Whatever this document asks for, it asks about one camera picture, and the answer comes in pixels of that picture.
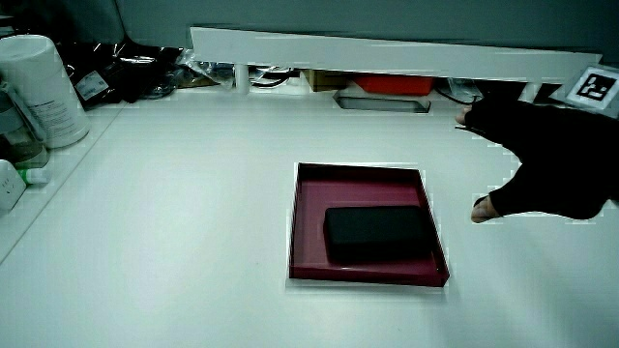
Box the person's right hand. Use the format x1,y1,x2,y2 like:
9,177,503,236
454,62,619,224

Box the black battery pack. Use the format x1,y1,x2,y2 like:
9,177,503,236
322,205,434,263

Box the dark red square plate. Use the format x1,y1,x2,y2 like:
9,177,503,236
288,161,451,288

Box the orange box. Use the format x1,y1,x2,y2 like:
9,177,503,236
354,74,435,97

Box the grey flat tray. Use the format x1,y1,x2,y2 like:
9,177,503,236
333,90,432,115

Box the white raised shelf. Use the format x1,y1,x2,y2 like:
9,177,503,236
189,25,604,102

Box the brown cardboard box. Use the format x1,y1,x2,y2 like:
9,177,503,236
302,70,350,93

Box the clear plastic bag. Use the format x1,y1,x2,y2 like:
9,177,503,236
176,47,237,89

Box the black plastic bags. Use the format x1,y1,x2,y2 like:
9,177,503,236
57,40,194,110

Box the white cylindrical canister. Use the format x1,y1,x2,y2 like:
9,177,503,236
0,34,92,149

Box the small green-capped bottle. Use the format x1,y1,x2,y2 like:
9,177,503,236
16,167,52,186

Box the glass jar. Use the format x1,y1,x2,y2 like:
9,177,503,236
0,81,50,169

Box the white power strip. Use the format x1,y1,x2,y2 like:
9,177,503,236
0,159,28,213

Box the black cable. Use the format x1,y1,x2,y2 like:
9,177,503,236
434,79,481,106

